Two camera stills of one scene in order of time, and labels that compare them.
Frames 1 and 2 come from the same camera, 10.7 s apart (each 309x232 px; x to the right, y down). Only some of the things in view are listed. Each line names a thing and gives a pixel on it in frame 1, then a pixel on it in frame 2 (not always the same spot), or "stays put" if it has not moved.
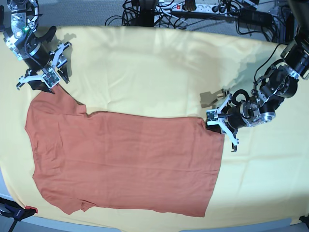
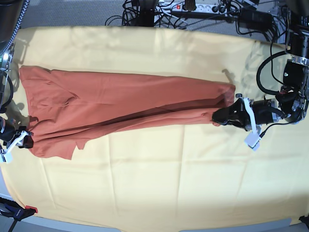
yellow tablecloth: x=170 y=72 stays put
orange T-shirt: x=122 y=161 -> x=68 y=108
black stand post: x=146 y=18 stays put
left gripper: x=36 y=55 -> x=8 y=130
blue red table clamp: x=16 y=211 stays put
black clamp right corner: x=305 y=220 stays put
